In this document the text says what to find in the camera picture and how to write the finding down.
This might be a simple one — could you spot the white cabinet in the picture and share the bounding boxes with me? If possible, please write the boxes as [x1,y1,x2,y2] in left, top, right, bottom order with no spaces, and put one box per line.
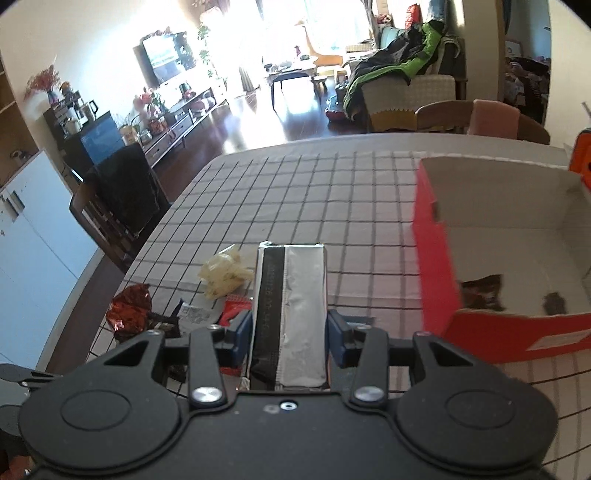
[0,150,100,370]

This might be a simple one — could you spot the dark wooden chair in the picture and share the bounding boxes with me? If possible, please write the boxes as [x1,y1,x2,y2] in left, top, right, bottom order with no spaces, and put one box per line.
[69,145,171,273]

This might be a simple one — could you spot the potted plant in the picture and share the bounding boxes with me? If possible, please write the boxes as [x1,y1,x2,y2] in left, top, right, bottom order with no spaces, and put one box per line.
[196,25,228,89]

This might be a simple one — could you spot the coffee table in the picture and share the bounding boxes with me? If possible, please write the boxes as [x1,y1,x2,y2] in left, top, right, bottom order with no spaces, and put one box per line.
[264,59,320,112]

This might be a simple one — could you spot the white label snack packet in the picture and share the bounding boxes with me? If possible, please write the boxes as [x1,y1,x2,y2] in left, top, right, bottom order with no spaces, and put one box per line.
[177,300,222,329]

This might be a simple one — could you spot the orange tissue box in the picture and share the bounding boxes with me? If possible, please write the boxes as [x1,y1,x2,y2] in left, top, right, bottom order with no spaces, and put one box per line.
[570,128,591,191]

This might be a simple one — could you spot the red foil snack packet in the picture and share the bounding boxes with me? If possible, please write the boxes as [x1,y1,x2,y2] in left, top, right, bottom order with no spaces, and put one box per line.
[106,284,151,343]

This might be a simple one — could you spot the pink cloth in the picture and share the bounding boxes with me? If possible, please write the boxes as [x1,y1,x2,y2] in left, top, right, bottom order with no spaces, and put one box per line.
[470,99,521,139]

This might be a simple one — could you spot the small red snack packet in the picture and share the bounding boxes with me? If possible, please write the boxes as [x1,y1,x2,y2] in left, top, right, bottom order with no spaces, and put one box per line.
[217,296,252,328]

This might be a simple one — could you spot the light wooden chair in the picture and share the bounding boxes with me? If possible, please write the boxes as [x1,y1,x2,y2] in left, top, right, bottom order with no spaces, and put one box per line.
[416,99,551,145]

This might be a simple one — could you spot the cream sofa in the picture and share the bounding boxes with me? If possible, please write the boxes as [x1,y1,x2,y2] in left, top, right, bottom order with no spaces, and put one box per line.
[362,74,456,133]

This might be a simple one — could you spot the dark sideboard with blue panel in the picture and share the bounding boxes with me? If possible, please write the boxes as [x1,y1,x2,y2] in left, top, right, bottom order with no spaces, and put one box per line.
[44,108,129,182]

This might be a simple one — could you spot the silver black long snack packet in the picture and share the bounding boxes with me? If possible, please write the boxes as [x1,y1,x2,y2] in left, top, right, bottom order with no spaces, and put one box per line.
[247,241,331,392]

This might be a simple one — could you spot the kettle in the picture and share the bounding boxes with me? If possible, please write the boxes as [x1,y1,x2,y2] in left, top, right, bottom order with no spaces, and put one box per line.
[75,99,100,123]

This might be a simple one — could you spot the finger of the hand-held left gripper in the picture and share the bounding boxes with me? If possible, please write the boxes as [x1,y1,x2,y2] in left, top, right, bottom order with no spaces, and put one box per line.
[0,364,63,385]

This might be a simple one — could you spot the television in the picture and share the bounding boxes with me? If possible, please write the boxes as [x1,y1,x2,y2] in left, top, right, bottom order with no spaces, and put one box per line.
[134,31,197,86]

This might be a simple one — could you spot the television cabinet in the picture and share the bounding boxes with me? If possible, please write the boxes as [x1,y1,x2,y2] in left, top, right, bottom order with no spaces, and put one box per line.
[139,90,230,168]

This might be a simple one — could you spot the black cloth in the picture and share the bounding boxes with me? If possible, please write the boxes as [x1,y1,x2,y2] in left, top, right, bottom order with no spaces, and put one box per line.
[95,145,170,237]

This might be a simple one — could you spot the red cardboard box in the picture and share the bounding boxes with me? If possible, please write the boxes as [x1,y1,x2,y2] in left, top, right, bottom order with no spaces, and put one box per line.
[412,156,591,364]

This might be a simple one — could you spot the small dark brown snack packet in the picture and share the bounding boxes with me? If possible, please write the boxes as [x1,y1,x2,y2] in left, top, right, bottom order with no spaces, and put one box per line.
[542,292,569,315]

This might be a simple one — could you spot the pale yellow snack packet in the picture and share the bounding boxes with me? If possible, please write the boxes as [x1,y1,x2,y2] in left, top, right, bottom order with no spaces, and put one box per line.
[198,244,254,299]

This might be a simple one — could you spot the red flower vase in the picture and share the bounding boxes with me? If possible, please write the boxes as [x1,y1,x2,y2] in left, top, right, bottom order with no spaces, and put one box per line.
[25,66,63,105]

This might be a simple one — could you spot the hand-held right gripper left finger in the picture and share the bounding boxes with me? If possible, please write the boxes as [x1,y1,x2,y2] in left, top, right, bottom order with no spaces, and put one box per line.
[88,313,254,409]

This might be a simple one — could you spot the black green jacket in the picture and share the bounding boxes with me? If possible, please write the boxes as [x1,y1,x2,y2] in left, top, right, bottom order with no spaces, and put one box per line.
[344,20,450,119]

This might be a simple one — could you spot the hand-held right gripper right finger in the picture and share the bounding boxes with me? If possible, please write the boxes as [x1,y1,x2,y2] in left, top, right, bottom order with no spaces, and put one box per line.
[327,310,509,409]

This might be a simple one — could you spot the checked tablecloth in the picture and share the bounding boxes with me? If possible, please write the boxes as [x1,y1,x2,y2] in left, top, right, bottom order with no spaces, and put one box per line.
[36,134,591,425]

